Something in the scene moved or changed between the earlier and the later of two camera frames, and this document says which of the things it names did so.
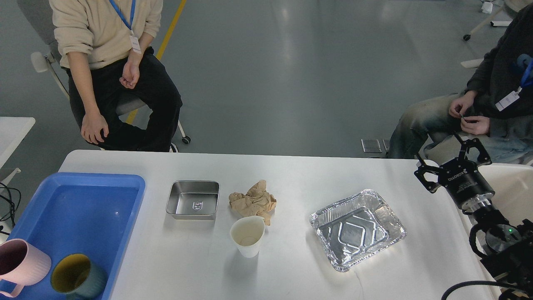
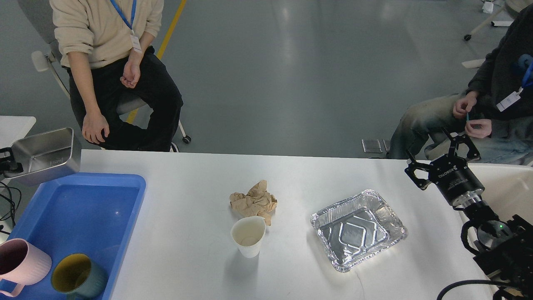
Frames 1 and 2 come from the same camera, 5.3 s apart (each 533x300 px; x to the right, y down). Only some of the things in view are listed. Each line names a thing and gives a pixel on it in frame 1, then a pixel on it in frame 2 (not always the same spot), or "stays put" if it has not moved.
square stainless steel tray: [193, 199] -> [46, 156]
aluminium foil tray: [356, 228] stays put
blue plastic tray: [91, 213] stays put
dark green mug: [75, 275] stays put
